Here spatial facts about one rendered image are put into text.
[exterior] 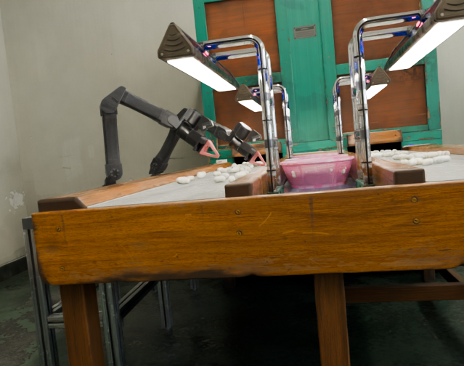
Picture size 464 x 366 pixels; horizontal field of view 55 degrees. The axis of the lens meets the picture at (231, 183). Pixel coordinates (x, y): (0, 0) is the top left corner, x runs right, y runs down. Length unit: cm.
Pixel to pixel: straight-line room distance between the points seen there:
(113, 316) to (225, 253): 79
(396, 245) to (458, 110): 287
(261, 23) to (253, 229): 205
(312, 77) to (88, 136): 200
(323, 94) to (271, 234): 190
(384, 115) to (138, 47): 204
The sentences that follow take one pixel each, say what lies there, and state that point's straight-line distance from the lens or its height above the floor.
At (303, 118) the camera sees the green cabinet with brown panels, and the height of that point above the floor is 98.
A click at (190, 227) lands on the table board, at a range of 89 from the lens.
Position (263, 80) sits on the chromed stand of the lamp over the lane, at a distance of 115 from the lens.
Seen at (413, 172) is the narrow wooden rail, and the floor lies 76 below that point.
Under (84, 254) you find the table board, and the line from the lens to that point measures 99.
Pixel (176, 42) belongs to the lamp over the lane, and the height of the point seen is 107.
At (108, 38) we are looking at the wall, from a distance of 389.
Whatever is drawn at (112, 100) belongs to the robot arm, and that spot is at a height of 107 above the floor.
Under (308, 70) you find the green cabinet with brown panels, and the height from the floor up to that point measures 126.
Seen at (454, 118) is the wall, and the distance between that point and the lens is 368.
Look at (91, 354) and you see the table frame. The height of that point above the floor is 40.
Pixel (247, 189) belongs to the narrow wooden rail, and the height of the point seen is 75.
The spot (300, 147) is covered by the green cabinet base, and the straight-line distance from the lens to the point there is 267.
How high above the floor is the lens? 83
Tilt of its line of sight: 4 degrees down
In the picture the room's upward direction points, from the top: 5 degrees counter-clockwise
